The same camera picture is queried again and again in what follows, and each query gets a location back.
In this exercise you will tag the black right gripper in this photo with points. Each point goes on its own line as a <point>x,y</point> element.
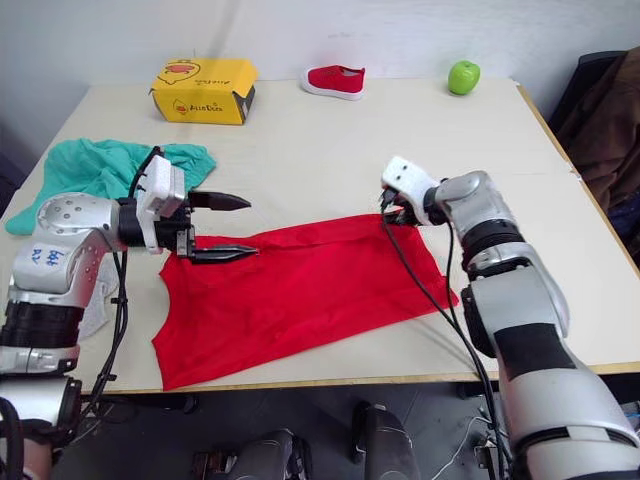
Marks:
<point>406,214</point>

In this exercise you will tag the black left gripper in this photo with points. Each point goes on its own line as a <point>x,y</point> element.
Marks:
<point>172,231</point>

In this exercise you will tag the red t-shirt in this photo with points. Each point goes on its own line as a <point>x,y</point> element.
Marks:
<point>300,295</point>

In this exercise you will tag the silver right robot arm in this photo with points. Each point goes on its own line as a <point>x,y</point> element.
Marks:
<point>530,320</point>

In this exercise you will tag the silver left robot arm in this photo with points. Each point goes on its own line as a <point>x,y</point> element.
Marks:
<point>60,260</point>

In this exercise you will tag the teal green shorts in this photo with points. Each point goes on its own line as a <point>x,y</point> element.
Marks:
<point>95,172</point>

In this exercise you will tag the light grey socks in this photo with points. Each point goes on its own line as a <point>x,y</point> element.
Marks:
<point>97,305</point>

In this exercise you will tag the yellow cardboard shoe box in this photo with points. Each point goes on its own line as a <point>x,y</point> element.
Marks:
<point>205,90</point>

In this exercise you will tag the red slip-on shoe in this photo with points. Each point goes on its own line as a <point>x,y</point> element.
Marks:
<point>337,80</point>

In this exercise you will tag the green apple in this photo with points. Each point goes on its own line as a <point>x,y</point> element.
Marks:
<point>463,77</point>

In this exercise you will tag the black chair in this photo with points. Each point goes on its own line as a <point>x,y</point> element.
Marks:
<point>575,95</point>

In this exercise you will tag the dark rounded shape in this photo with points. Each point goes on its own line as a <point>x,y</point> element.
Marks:
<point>275,457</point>
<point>382,442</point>

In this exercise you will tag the brown jacket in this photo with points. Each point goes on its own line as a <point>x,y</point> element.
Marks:
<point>607,130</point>

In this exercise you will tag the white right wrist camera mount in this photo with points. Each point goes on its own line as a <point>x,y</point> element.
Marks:
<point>410,180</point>

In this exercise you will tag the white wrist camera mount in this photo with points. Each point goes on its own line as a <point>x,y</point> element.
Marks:
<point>159,186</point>
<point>410,180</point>

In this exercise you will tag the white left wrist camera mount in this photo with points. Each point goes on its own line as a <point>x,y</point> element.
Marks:
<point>159,186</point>

